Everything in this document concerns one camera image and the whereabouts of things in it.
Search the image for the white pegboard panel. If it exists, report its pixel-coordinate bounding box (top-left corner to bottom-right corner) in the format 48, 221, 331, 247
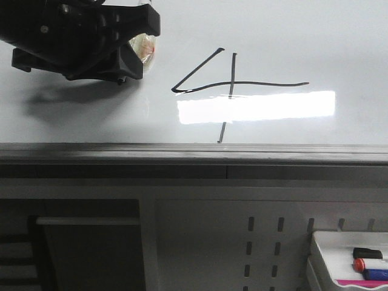
155, 199, 387, 290

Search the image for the white whiteboard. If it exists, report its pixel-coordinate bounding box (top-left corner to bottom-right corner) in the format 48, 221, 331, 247
1, 1, 387, 145

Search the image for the dark panel with white bar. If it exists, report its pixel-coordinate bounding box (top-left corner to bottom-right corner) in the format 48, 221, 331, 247
33, 199, 146, 290

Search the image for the grey whiteboard frame rail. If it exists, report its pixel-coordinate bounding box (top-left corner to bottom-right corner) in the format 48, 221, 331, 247
1, 142, 387, 181

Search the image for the white plastic storage tray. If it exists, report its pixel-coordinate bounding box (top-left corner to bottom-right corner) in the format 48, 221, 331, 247
306, 231, 387, 290

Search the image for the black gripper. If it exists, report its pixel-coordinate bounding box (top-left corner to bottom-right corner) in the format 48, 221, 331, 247
1, 1, 160, 84

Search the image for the pink item in tray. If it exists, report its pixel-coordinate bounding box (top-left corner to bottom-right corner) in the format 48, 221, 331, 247
337, 279, 387, 289

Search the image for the blue marker in tray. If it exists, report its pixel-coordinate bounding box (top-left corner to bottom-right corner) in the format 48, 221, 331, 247
363, 269, 388, 281

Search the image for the white black-tipped whiteboard marker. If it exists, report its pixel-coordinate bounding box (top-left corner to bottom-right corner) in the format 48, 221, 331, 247
127, 0, 159, 75

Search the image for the red-capped marker in tray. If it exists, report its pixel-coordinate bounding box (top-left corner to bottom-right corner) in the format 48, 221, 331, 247
352, 258, 388, 273

